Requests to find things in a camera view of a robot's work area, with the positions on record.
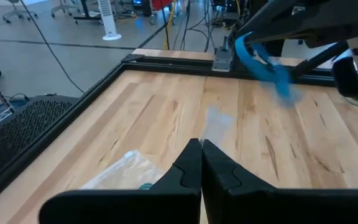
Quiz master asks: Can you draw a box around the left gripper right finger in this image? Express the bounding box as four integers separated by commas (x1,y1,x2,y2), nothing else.
202,139,358,224

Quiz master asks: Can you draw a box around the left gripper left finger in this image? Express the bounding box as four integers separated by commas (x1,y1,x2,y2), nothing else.
39,138,203,224

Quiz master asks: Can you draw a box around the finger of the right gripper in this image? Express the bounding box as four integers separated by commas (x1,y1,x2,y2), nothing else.
237,0,358,37
247,12,358,47

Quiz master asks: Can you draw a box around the clear plastic zip bag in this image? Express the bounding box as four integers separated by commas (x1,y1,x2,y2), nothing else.
200,105,234,147
79,149,167,190

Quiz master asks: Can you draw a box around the red wheeled cart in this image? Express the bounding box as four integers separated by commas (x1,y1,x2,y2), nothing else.
149,0,174,26

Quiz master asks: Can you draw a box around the white tower fan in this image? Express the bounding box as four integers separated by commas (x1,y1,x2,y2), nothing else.
97,0,122,41

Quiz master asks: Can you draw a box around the black desk leg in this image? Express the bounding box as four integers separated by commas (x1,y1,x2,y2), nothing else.
73,0,103,26

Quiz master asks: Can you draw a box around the grey office chair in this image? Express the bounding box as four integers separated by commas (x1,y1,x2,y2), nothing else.
2,0,39,24

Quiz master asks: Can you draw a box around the black aluminium table frame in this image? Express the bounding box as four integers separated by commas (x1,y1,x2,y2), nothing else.
0,53,338,212

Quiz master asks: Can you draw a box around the blue cable coil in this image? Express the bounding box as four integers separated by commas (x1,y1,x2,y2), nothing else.
0,98,23,110

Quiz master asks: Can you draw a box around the yellow cable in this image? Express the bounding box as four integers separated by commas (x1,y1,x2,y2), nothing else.
163,0,177,50

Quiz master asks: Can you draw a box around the long black floor cable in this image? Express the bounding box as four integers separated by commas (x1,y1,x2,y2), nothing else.
19,0,86,94

